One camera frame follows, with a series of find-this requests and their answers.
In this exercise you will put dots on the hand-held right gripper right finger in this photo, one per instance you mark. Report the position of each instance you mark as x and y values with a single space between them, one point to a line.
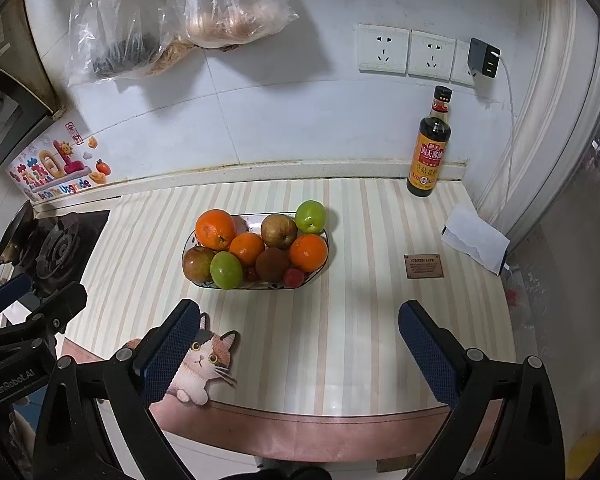
427 355

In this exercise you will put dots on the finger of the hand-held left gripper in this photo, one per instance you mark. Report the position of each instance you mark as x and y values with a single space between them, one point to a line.
62 305
10 292

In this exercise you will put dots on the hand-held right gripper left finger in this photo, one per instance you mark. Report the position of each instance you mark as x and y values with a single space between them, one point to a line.
172 355

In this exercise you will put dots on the dark red apple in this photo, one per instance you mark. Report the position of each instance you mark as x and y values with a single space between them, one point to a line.
272 265

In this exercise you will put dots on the white leaf-print plate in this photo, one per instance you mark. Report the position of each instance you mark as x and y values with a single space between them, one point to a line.
241 221

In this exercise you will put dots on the green apple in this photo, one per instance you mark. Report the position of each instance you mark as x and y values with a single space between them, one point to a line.
311 216
226 270

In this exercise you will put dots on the person's left forearm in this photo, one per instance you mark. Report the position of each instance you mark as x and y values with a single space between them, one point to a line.
24 435

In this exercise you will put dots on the cat print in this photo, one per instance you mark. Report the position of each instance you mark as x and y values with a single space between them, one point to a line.
210 355

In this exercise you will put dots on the black gas stove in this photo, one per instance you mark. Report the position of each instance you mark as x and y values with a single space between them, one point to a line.
65 245

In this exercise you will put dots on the black pan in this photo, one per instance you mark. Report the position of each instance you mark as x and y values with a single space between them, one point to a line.
12 230

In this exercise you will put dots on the striped table mat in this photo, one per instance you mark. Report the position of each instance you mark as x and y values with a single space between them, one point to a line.
355 310

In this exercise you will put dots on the brown label patch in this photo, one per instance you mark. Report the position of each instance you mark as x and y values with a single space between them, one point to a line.
423 266

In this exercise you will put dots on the red-green apple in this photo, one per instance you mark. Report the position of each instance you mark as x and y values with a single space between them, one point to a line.
198 263

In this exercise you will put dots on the small red fruit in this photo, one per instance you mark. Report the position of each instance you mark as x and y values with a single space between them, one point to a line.
294 277
251 274

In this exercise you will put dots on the small orange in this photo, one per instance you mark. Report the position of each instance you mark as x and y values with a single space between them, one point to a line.
246 249

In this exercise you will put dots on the large orange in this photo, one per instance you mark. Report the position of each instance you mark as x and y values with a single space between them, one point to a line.
215 230

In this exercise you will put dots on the yellow-brown apple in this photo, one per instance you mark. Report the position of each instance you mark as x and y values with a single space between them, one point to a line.
278 230

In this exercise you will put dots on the range hood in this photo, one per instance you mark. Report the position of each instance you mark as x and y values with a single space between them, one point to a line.
10 110

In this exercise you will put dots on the dark sauce bottle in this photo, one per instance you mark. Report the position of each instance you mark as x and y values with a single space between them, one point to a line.
427 160

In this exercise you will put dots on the plastic bag with dark contents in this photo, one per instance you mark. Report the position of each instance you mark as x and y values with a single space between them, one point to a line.
125 45

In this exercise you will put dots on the black plug charger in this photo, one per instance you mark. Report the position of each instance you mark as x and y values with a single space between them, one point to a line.
484 57

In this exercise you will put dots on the plastic bag with tan contents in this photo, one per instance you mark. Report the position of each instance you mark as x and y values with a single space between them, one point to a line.
230 10

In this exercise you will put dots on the colourful wall sticker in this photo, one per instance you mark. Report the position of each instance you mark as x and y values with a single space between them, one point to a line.
60 165

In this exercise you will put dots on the white wall socket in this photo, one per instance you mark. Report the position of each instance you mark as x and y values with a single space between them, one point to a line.
460 72
384 49
432 56

